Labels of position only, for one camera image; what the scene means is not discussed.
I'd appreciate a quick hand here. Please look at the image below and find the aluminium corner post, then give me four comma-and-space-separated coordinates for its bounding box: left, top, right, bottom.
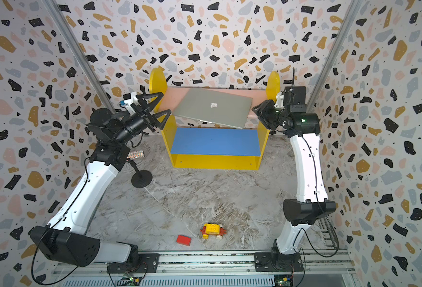
42, 1, 115, 113
307, 0, 363, 112

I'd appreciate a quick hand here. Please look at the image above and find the left green circuit board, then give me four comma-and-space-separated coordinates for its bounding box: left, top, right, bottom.
124, 273, 142, 287

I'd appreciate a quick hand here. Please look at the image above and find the green circuit board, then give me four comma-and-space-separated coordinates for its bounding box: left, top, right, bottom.
124, 273, 142, 287
274, 275, 293, 287

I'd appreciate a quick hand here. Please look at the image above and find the right aluminium corner post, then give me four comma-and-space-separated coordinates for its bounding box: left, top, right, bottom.
307, 0, 363, 112

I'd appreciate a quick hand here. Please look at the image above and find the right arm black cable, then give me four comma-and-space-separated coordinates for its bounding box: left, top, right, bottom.
291, 67, 341, 258

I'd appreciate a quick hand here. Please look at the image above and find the red toy block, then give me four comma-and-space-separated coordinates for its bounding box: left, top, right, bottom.
176, 235, 192, 246

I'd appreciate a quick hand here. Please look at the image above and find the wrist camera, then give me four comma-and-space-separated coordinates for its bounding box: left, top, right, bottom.
119, 92, 139, 108
275, 86, 307, 114

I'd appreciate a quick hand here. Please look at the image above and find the black microphone stand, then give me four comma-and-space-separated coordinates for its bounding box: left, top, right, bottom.
127, 159, 153, 188

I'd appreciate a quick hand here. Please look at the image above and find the right green circuit board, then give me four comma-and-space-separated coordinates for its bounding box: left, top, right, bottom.
274, 275, 293, 287

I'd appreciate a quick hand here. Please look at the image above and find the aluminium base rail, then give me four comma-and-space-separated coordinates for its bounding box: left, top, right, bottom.
52, 250, 360, 287

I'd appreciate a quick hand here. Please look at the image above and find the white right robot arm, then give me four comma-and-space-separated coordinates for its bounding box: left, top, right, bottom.
252, 100, 336, 273

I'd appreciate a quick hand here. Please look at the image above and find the yellow shelf unit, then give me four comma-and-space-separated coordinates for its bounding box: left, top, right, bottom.
149, 68, 281, 170

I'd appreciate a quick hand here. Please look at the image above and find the glitter microphone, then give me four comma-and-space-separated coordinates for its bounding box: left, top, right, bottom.
127, 150, 145, 160

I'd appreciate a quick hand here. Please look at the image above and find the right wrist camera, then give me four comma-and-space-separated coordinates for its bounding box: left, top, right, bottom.
275, 86, 307, 114

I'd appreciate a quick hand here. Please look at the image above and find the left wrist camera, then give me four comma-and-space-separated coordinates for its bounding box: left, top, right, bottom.
119, 92, 139, 108

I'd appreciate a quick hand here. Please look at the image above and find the silver laptop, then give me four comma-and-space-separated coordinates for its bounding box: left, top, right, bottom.
173, 88, 252, 129

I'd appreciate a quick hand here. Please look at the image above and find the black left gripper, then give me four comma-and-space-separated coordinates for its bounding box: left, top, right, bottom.
115, 94, 171, 148

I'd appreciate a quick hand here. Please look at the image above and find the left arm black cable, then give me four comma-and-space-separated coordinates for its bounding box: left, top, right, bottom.
30, 157, 91, 286

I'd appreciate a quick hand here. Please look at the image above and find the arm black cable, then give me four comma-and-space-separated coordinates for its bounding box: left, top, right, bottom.
30, 157, 91, 286
291, 67, 341, 258

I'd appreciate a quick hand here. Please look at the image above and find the left aluminium corner post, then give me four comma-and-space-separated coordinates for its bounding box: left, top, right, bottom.
42, 1, 115, 113

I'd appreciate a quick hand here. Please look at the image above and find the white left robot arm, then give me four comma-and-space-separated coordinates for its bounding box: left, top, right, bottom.
30, 92, 171, 270

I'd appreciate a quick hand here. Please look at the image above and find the yellow red toy car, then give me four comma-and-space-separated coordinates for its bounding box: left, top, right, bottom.
200, 224, 226, 240

